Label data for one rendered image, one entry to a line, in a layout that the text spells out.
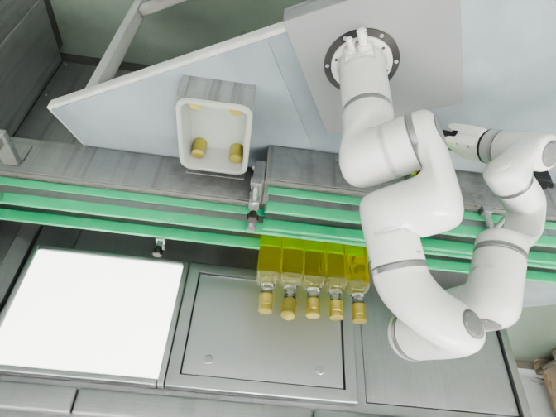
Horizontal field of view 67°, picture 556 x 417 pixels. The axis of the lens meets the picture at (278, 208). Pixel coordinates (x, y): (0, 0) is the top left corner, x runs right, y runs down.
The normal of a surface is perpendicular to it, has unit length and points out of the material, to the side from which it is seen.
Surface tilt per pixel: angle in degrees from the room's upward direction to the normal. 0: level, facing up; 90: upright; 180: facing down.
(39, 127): 90
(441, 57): 3
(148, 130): 0
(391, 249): 69
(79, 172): 90
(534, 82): 0
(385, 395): 90
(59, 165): 90
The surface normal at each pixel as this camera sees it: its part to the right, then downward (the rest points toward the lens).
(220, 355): 0.13, -0.61
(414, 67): -0.04, 0.81
